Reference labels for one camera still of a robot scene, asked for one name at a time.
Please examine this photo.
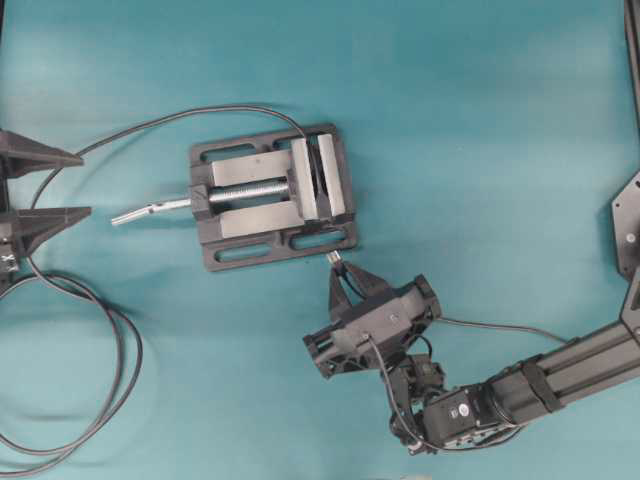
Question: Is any black active gripper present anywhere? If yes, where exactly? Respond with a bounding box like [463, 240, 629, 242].
[303, 263, 441, 379]

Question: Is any idle gripper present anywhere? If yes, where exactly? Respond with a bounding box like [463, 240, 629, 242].
[1, 130, 92, 293]

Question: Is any black USB cable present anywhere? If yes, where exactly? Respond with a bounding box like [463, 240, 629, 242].
[0, 103, 346, 459]

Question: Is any black active robot arm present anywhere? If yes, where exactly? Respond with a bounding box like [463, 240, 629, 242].
[184, 124, 639, 453]

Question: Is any black metal bench vise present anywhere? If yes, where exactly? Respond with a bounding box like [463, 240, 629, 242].
[189, 123, 358, 272]

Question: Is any thin black camera cable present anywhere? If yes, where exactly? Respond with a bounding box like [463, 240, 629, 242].
[367, 317, 576, 441]

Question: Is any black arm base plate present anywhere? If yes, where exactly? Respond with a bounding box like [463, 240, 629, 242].
[611, 173, 640, 281]

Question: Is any black frame rail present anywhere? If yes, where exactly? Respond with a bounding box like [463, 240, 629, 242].
[624, 0, 640, 113]

